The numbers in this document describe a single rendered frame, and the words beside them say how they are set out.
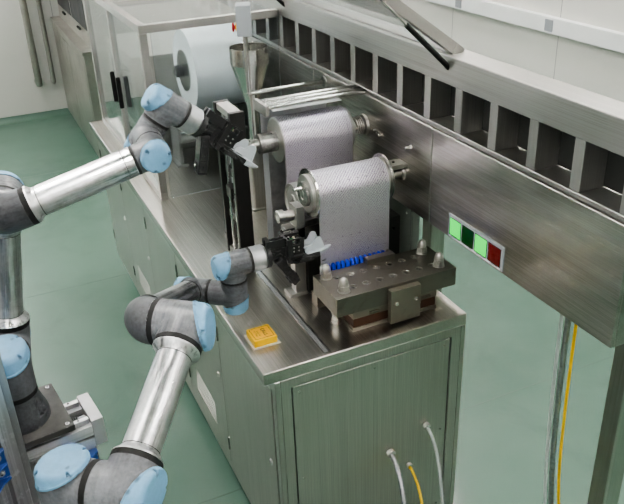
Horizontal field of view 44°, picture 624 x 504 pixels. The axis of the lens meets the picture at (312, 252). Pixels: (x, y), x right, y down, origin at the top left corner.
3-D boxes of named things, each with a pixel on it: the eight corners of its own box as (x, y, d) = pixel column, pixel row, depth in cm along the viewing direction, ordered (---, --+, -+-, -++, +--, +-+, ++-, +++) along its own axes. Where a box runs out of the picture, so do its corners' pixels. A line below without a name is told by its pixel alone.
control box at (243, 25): (232, 33, 260) (230, 2, 255) (252, 32, 260) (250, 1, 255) (232, 37, 254) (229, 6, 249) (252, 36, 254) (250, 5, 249)
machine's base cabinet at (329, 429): (118, 267, 454) (94, 128, 414) (222, 243, 477) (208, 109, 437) (287, 597, 250) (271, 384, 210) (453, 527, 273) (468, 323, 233)
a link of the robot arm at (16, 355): (-11, 407, 197) (-23, 364, 190) (-10, 377, 208) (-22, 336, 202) (38, 396, 200) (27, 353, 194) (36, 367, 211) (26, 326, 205)
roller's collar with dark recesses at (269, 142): (255, 150, 246) (253, 131, 243) (272, 147, 248) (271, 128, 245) (262, 156, 241) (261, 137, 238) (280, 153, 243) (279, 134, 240)
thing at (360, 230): (320, 269, 234) (318, 214, 226) (388, 252, 243) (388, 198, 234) (321, 270, 234) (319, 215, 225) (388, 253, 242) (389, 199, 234)
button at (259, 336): (246, 336, 224) (245, 329, 223) (268, 330, 227) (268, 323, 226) (255, 348, 219) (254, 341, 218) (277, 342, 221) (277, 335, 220)
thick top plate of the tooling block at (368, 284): (313, 292, 231) (312, 275, 228) (426, 262, 246) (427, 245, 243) (337, 318, 218) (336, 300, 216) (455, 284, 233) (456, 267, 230)
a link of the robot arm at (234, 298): (217, 301, 232) (214, 269, 227) (253, 304, 230) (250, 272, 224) (208, 315, 225) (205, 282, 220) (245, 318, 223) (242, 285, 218)
